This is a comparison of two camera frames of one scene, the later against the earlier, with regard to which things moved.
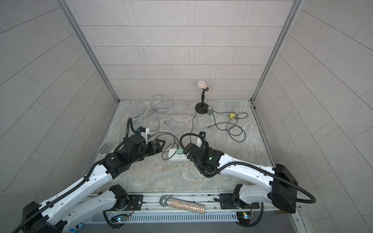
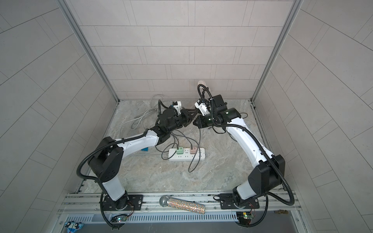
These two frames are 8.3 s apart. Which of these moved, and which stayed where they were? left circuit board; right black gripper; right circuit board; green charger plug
Moved: right black gripper
Stayed: right circuit board; left circuit board; green charger plug
